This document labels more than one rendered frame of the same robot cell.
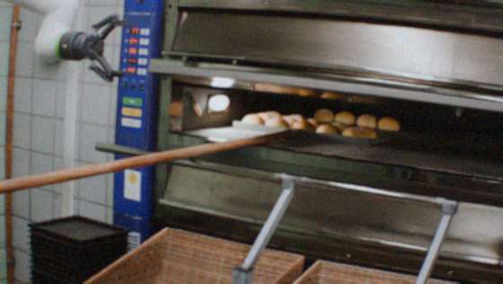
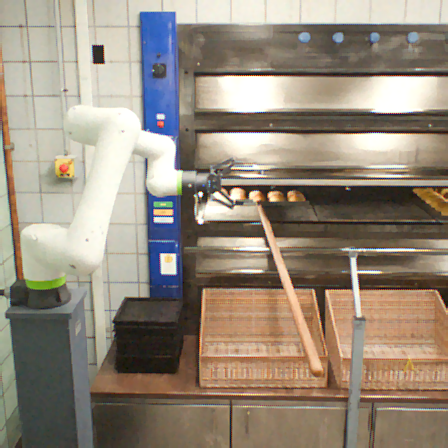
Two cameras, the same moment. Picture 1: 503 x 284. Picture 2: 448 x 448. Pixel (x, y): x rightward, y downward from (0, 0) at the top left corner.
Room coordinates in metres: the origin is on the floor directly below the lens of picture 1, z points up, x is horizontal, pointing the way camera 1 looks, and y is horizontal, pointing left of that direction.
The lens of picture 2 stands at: (0.53, 1.56, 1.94)
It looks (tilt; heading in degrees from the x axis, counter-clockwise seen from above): 15 degrees down; 330
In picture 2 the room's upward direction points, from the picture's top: straight up
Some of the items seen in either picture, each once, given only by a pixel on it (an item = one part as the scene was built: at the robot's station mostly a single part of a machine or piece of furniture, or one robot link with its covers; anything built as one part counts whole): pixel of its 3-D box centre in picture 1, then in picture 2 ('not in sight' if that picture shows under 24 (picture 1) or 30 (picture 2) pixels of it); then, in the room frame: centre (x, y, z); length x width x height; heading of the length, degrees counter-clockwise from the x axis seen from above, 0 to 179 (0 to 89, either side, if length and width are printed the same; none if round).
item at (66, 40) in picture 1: (75, 46); (190, 182); (2.54, 0.55, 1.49); 0.12 x 0.06 x 0.09; 148
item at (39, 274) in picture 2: not in sight; (46, 254); (2.34, 1.15, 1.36); 0.16 x 0.13 x 0.19; 28
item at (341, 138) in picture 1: (319, 129); (256, 196); (3.31, -0.26, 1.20); 0.55 x 0.36 x 0.03; 61
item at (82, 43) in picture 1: (91, 47); (209, 183); (2.50, 0.49, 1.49); 0.09 x 0.07 x 0.08; 58
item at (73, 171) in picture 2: not in sight; (66, 166); (3.30, 0.81, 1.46); 0.10 x 0.07 x 0.10; 58
